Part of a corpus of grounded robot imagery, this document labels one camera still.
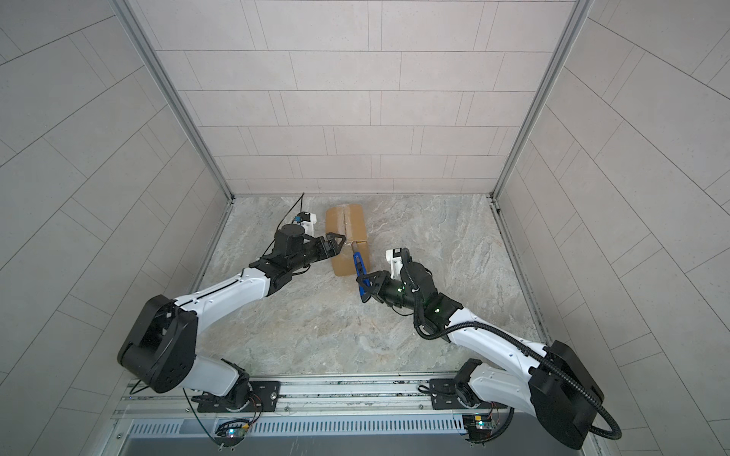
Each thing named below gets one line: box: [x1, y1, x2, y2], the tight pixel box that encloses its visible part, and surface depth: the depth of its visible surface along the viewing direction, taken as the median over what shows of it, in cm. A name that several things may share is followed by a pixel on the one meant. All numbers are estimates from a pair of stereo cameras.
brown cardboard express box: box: [325, 204, 371, 276], surface depth 91 cm
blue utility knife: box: [351, 241, 371, 301], surface depth 76 cm
